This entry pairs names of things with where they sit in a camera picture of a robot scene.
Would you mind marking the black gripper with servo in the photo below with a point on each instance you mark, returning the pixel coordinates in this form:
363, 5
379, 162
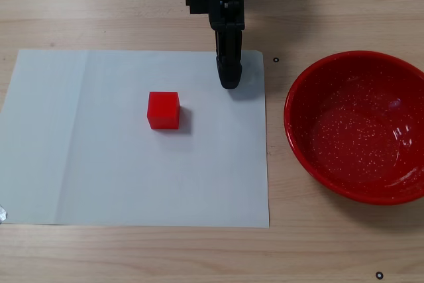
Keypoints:
228, 52

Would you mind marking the red cube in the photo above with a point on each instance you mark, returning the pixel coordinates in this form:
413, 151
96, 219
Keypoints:
162, 110

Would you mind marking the red speckled bowl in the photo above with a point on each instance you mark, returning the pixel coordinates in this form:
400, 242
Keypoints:
348, 137

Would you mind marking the white paper sheet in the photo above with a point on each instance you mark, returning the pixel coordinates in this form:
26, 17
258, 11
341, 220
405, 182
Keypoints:
99, 163

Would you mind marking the grey tape piece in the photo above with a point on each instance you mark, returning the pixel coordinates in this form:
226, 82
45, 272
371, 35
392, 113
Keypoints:
2, 214

